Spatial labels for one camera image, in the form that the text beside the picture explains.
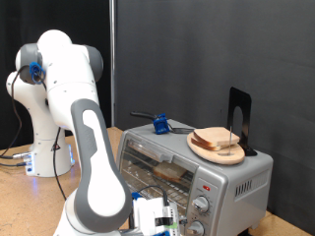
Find vertical metal pole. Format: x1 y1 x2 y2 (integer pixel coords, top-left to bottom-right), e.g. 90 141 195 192
108 0 116 128

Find round wooden plate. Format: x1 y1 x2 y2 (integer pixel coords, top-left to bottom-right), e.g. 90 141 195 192
186 132 246 166

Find blue handled tongs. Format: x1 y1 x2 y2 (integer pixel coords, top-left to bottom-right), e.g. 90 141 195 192
129 110 195 136

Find white bread slice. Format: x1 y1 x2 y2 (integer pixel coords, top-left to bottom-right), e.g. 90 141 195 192
190 137 224 152
152 161 188 184
192 126 241 148

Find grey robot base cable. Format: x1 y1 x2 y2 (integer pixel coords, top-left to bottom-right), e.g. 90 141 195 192
0 160 29 168
0 150 32 160

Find black metal bookend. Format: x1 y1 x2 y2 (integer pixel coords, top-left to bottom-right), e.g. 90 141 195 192
226 87 259 157

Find thin metal pin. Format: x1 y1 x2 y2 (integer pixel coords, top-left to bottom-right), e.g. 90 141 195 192
227 126 233 156

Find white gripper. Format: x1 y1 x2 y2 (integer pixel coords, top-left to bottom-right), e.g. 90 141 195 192
132 196 189 236

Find oven wire rack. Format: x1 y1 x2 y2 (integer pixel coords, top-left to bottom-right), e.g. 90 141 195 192
122 153 195 210

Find silver oven knob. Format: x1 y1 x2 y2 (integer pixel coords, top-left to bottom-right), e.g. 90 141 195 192
187 219 206 236
191 195 211 214

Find silver toaster oven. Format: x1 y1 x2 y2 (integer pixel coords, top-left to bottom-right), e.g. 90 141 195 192
116 119 275 236

